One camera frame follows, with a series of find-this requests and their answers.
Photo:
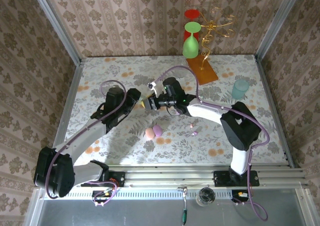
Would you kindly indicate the red wine glass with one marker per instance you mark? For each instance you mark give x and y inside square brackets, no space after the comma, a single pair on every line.
[192,13]

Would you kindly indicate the aluminium frame post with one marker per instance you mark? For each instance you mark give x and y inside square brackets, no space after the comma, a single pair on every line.
[280,21]
[57,28]

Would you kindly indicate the aluminium table side rail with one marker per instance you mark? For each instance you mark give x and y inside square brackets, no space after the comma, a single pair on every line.
[270,96]
[72,96]

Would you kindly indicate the aluminium front rail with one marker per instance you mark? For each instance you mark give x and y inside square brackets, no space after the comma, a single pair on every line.
[170,176]

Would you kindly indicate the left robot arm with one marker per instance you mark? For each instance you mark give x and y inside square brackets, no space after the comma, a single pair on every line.
[75,146]

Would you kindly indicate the green wine glass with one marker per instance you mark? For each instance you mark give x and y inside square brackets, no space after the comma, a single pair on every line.
[190,47]

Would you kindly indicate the clear glass tumbler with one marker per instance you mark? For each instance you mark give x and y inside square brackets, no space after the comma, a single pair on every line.
[207,196]

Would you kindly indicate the pink earbud charging case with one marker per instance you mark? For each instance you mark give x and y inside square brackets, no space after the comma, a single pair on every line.
[149,134]

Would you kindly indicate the orange wooden rack base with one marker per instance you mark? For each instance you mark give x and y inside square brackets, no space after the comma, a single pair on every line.
[205,76]

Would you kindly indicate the purple earbud charging case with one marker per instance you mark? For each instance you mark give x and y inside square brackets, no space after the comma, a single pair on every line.
[158,130]

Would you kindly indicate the black connector block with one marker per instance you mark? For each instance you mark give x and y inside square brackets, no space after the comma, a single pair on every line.
[240,194]
[100,194]

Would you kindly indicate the teal frosted cup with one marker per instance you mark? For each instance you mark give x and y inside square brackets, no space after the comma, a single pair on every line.
[240,89]

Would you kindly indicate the grey metal tray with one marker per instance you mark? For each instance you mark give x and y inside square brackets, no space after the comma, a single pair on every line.
[125,213]

